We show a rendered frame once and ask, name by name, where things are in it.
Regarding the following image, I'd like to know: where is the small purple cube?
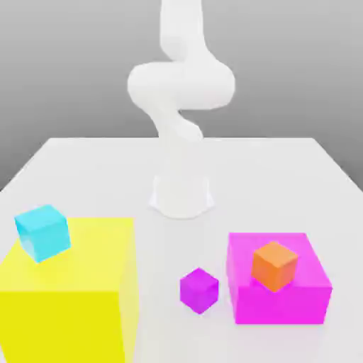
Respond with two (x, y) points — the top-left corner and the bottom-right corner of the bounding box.
(179, 267), (220, 315)

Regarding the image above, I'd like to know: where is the small orange cube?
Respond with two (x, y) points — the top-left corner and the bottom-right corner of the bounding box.
(250, 240), (299, 294)

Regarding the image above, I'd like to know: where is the small cyan cube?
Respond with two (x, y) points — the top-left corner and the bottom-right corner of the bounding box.
(13, 203), (72, 264)

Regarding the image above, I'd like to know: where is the large yellow box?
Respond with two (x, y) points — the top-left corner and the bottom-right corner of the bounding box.
(0, 217), (140, 363)

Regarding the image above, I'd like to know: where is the large magenta box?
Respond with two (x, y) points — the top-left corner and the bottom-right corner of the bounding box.
(225, 232), (333, 325)

